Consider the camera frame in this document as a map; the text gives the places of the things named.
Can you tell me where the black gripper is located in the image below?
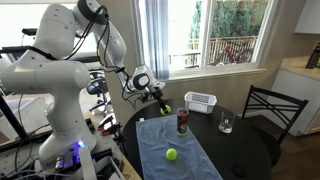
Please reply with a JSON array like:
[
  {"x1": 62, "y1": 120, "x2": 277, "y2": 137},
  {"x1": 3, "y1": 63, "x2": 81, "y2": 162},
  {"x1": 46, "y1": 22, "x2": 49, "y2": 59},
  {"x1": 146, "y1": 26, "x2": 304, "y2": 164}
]
[{"x1": 132, "y1": 64, "x2": 168, "y2": 113}]

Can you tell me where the yellow-green tennis ball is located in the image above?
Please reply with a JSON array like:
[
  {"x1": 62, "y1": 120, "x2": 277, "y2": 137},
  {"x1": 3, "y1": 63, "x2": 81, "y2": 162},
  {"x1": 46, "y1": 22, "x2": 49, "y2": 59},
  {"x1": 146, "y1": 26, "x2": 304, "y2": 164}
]
[
  {"x1": 166, "y1": 148, "x2": 178, "y2": 161},
  {"x1": 160, "y1": 105, "x2": 171, "y2": 115}
]

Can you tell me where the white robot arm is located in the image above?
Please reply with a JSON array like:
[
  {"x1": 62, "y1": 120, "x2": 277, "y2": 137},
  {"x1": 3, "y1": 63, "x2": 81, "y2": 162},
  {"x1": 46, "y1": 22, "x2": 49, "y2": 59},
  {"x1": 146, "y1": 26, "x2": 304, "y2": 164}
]
[{"x1": 1, "y1": 0, "x2": 165, "y2": 171}]

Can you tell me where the white plastic basket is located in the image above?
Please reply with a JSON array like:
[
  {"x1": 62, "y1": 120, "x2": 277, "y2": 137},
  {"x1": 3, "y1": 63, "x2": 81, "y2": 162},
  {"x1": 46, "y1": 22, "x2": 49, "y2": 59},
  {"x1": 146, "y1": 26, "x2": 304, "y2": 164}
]
[{"x1": 184, "y1": 91, "x2": 217, "y2": 114}]

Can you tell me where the black office chair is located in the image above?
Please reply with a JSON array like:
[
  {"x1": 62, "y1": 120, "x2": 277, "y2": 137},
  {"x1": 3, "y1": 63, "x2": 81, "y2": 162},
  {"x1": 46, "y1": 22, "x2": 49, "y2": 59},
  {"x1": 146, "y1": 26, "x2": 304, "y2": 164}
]
[{"x1": 86, "y1": 69, "x2": 111, "y2": 116}]

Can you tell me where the blue towel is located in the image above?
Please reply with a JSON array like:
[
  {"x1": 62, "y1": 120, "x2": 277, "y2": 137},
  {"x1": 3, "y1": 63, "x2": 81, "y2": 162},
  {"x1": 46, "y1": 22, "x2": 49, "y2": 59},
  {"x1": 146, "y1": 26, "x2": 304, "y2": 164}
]
[{"x1": 136, "y1": 115, "x2": 223, "y2": 180}]

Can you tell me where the clear drinking glass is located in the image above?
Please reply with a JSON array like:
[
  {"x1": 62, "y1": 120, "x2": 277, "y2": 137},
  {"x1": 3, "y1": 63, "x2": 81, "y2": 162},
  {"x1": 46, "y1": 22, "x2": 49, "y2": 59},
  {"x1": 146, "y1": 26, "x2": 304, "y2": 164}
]
[{"x1": 218, "y1": 110, "x2": 235, "y2": 133}]

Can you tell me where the red bicycle outside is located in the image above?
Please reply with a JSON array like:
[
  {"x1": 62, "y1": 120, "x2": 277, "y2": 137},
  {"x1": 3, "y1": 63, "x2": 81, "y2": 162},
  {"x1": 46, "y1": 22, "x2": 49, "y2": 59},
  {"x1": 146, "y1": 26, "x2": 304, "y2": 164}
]
[{"x1": 214, "y1": 40, "x2": 253, "y2": 65}]

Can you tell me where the round black table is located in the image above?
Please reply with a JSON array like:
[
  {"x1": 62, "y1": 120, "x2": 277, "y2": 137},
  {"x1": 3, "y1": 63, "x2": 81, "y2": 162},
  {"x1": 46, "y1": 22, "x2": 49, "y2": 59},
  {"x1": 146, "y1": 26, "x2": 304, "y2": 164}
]
[{"x1": 123, "y1": 103, "x2": 272, "y2": 180}]

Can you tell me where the black wooden chair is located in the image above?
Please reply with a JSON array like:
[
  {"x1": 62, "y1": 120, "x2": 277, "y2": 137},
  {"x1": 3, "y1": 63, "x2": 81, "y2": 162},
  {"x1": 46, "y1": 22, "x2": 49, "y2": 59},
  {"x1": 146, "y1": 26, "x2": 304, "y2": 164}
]
[{"x1": 242, "y1": 85, "x2": 308, "y2": 166}]

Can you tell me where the white kitchen counter cabinet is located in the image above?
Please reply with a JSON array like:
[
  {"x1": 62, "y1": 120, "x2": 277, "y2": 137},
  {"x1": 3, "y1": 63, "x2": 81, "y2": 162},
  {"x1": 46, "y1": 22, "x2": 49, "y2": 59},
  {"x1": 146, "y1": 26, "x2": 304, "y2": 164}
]
[{"x1": 272, "y1": 56, "x2": 320, "y2": 136}]

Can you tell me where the orange-handled clamp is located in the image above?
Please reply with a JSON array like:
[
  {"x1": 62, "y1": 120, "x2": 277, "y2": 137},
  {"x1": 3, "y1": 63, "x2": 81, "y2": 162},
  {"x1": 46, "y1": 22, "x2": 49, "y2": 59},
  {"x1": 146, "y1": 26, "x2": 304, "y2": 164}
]
[
  {"x1": 97, "y1": 115, "x2": 114, "y2": 131},
  {"x1": 101, "y1": 123, "x2": 125, "y2": 143}
]

